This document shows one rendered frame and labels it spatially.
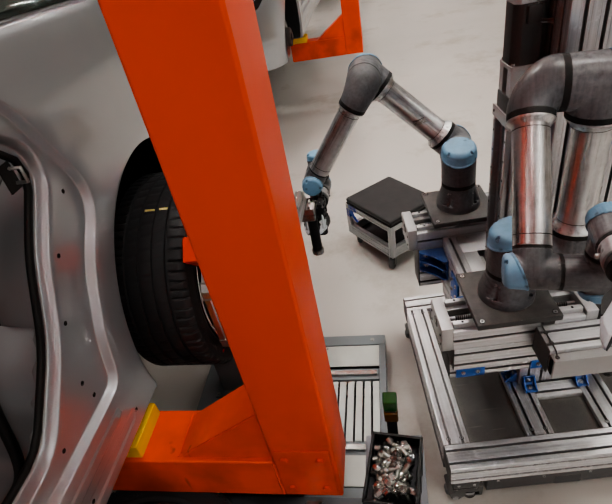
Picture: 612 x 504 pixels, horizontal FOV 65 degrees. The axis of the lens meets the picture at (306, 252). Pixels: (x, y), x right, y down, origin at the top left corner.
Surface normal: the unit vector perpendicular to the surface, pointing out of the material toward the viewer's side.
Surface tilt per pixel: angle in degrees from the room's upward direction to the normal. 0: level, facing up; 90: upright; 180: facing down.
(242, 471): 90
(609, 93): 90
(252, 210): 90
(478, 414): 0
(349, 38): 90
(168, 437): 0
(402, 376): 0
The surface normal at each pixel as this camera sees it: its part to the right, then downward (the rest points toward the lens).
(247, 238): -0.11, 0.61
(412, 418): -0.17, -0.79
